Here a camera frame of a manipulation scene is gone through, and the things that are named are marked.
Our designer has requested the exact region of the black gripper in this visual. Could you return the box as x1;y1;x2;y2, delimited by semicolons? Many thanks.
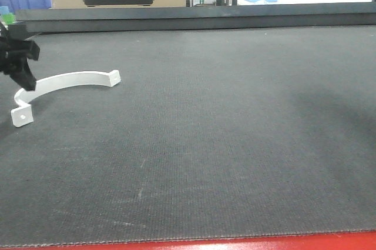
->
1;23;40;91

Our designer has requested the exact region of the large white pipe clamp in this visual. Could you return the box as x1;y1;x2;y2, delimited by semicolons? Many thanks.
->
11;70;121;128

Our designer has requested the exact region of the green cup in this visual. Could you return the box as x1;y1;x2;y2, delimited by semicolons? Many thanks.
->
1;13;16;25

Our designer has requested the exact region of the black table mat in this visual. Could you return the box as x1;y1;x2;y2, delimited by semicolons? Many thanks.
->
1;26;375;246

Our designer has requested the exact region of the red metal table frame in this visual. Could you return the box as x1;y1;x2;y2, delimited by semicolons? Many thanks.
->
1;231;375;249

